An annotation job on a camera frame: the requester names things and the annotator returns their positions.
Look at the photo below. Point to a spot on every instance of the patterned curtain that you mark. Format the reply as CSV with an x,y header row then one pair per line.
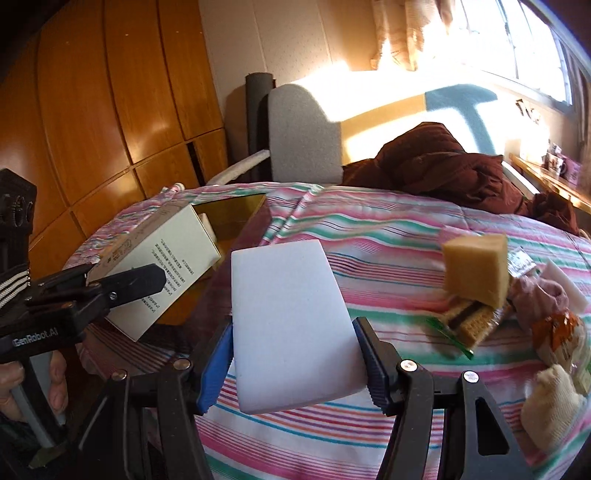
x,y
411,32

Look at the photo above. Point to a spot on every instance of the cream sock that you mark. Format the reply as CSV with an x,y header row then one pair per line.
x,y
551,406

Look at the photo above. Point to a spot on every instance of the dark gold-lined tray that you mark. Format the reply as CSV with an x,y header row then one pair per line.
x,y
231,217

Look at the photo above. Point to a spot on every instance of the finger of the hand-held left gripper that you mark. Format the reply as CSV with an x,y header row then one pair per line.
x,y
64,279
134,281

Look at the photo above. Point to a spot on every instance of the wafer biscuit packet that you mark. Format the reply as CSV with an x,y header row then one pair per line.
x,y
471,323

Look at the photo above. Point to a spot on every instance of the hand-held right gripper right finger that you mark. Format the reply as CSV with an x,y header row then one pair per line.
x,y
369,364

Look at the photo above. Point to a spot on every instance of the white printed mug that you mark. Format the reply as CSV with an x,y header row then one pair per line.
x,y
552,161

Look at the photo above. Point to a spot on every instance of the pink sock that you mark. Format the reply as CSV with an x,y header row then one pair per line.
x,y
540,295

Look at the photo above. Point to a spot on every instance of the white sponge block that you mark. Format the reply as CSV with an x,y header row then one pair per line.
x,y
291,323

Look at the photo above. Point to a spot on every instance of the person's left hand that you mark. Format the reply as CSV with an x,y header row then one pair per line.
x,y
57,383

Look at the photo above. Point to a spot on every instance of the orange and white snack bag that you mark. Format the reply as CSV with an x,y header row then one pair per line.
x,y
558,341

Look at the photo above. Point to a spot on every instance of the window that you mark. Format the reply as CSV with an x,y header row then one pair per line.
x,y
531,37

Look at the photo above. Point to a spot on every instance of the cream cardboard box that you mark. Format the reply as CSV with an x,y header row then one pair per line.
x,y
157,249

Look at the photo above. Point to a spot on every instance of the brown quilt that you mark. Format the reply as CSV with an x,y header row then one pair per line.
x,y
438,161

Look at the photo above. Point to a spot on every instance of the white bed rail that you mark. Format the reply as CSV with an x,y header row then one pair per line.
x,y
240,167

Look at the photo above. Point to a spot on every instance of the wooden wardrobe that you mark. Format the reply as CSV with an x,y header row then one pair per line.
x,y
115,92

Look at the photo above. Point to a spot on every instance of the wooden shelf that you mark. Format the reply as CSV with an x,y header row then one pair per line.
x,y
549,178

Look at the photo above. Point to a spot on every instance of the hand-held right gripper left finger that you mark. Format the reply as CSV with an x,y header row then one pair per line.
x,y
214,369

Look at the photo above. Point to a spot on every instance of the striped bedsheet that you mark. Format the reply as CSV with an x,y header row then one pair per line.
x,y
392,258

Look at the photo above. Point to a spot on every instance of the yellow sponge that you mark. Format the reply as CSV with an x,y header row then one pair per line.
x,y
475,267

